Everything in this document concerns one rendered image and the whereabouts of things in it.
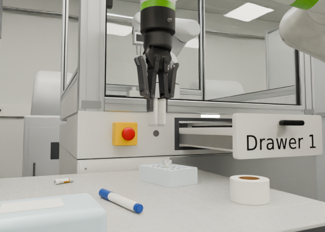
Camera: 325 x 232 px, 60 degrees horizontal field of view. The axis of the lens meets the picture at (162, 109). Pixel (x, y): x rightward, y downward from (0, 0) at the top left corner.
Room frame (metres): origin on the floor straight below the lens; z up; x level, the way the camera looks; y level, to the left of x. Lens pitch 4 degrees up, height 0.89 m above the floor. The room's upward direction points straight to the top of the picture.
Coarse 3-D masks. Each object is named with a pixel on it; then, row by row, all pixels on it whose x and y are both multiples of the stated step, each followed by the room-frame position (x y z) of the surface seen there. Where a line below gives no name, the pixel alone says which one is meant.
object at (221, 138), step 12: (180, 132) 0.98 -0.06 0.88; (192, 132) 0.90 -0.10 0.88; (204, 132) 0.84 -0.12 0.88; (216, 132) 0.78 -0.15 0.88; (228, 132) 0.73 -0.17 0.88; (180, 144) 0.98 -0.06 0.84; (192, 144) 0.90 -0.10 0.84; (204, 144) 0.83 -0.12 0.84; (216, 144) 0.78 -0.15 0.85; (228, 144) 0.73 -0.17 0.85
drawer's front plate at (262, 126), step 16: (240, 128) 0.67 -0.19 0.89; (256, 128) 0.69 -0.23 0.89; (272, 128) 0.71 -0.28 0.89; (288, 128) 0.73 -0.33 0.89; (304, 128) 0.75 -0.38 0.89; (320, 128) 0.78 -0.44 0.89; (240, 144) 0.67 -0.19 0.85; (288, 144) 0.73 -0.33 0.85; (304, 144) 0.75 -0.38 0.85; (320, 144) 0.78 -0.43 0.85
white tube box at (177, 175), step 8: (144, 168) 0.71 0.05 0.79; (152, 168) 0.68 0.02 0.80; (160, 168) 0.69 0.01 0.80; (176, 168) 0.69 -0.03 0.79; (184, 168) 0.69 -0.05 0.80; (192, 168) 0.67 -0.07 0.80; (144, 176) 0.71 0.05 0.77; (152, 176) 0.68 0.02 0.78; (160, 176) 0.66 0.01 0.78; (168, 176) 0.63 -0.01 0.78; (176, 176) 0.64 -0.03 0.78; (184, 176) 0.66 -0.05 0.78; (192, 176) 0.67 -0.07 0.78; (160, 184) 0.66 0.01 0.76; (168, 184) 0.63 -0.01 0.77; (176, 184) 0.64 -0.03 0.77; (184, 184) 0.66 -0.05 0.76; (192, 184) 0.67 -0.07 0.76
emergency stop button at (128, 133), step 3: (123, 129) 0.84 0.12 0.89; (126, 129) 0.84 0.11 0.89; (129, 129) 0.84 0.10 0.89; (132, 129) 0.84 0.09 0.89; (123, 132) 0.83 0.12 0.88; (126, 132) 0.83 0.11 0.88; (129, 132) 0.84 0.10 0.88; (132, 132) 0.84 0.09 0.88; (123, 135) 0.83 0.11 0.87; (126, 135) 0.83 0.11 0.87; (129, 135) 0.84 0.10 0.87; (132, 135) 0.84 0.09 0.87; (123, 138) 0.84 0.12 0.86; (126, 138) 0.84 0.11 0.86; (129, 138) 0.84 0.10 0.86; (132, 138) 0.84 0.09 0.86
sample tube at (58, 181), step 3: (54, 180) 0.67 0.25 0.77; (57, 180) 0.67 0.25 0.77; (60, 180) 0.67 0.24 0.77; (63, 180) 0.68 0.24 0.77; (66, 180) 0.68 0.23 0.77; (69, 180) 0.69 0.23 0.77; (72, 180) 0.70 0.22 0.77; (54, 183) 0.67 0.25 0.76; (57, 183) 0.67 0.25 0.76; (60, 183) 0.68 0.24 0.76
